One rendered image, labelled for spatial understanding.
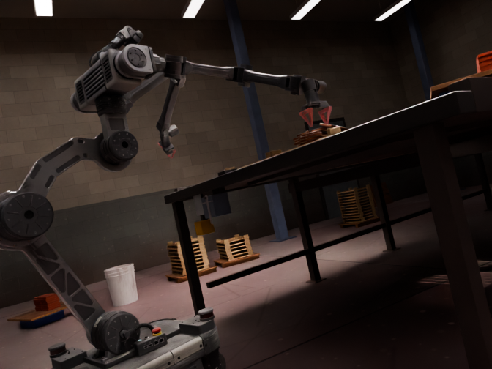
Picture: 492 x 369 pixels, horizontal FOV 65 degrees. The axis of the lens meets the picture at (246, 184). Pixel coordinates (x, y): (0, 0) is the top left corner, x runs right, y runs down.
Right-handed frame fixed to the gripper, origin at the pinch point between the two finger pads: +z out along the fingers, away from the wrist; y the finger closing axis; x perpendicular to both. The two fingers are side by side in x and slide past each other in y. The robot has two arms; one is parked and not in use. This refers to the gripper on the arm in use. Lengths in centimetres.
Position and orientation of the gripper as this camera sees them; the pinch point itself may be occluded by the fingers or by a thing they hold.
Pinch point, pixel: (318, 124)
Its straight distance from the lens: 171.9
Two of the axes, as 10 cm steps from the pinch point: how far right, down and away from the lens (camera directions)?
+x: -5.4, 1.9, 8.2
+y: 8.1, -1.6, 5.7
